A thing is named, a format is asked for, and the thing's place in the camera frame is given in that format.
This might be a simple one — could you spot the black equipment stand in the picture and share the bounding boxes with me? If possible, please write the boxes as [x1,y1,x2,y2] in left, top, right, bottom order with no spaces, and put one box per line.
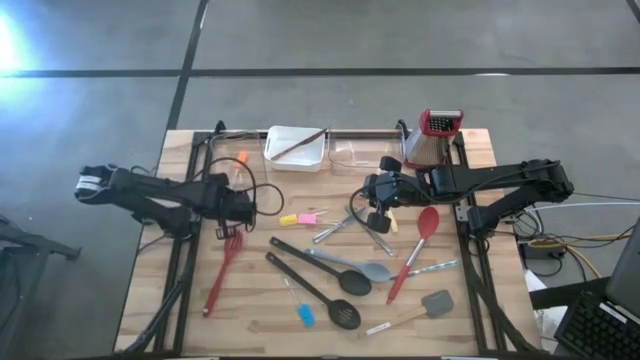
[0,214,82,360]

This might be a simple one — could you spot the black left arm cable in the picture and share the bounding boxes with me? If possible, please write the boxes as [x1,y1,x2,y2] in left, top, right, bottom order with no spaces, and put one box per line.
[192,157,285,219]

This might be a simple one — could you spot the black solid spoon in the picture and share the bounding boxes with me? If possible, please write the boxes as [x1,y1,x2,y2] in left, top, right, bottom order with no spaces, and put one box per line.
[269,236,374,297]

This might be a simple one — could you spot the white cable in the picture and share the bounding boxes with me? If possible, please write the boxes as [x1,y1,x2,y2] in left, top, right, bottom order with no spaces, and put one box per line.
[529,201,640,214]

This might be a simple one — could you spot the black computer monitor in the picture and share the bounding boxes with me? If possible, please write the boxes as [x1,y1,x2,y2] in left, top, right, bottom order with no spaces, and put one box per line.
[604,217,640,319]

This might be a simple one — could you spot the black power box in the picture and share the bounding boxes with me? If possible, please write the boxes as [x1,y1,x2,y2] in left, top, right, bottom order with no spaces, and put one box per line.
[519,239,569,264]

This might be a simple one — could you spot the grey spatula wooden handle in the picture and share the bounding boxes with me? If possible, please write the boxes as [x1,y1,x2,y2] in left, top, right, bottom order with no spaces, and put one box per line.
[364,289,455,337]

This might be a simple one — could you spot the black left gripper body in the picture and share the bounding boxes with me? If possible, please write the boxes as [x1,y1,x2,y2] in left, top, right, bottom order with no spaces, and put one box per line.
[202,173,255,226]

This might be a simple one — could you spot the black slotted spoon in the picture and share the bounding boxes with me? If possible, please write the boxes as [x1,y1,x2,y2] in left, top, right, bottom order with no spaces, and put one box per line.
[264,251,362,331]

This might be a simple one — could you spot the black keyboard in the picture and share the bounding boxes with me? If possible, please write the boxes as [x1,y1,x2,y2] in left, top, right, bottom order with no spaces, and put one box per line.
[553,289,640,360]

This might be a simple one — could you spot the black aluminium frame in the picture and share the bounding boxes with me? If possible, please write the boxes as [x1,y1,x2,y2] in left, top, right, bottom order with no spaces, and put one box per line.
[122,119,539,356]

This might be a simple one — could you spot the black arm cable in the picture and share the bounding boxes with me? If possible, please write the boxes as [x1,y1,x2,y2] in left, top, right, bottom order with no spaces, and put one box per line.
[192,157,285,219]
[348,187,381,234]

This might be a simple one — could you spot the silver metal knife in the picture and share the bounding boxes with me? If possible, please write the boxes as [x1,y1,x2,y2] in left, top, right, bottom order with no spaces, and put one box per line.
[362,222,395,257]

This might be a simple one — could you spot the yellow cable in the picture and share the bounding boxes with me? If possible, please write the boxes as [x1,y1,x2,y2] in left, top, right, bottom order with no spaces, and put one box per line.
[527,233,604,279]

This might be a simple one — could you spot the white plastic bin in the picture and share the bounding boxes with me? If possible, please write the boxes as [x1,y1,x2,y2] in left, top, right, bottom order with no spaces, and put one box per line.
[263,124,329,174]

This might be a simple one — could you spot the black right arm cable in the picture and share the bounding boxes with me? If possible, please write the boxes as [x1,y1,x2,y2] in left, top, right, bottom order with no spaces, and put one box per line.
[348,187,381,234]

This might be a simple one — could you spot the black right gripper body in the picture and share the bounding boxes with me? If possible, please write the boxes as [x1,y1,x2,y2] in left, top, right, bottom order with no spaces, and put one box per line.
[364,170,432,209]

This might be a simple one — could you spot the yellow mini spatula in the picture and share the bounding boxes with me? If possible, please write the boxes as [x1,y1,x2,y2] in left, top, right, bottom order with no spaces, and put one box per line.
[278,209,331,228]

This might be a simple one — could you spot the teal patterned butter knife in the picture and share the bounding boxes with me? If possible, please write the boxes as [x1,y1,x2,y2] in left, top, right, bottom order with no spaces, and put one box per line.
[389,259,460,281]

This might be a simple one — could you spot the black computer desk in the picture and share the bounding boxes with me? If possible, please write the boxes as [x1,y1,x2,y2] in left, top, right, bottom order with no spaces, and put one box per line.
[528,276,614,311]

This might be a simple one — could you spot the clear plastic bin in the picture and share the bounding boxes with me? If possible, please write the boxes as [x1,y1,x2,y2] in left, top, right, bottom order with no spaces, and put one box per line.
[209,130,269,196]
[327,137,406,176]

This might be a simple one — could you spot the red slotted spatula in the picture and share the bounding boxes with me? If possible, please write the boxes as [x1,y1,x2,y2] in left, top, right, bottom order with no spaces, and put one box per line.
[202,229,245,319]

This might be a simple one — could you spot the red metal box grater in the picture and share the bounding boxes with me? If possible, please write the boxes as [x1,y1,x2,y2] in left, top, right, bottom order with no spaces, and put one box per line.
[403,108,465,170]

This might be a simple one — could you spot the grey silicone spoon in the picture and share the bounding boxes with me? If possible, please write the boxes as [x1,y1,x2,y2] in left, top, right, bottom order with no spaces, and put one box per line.
[304,248,393,284]

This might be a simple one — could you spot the orange mini spatula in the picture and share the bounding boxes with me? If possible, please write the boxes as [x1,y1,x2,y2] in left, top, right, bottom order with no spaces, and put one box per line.
[232,151,250,186]

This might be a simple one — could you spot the red spoon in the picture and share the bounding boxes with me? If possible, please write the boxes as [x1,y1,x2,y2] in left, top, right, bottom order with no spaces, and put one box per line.
[385,206,441,306]

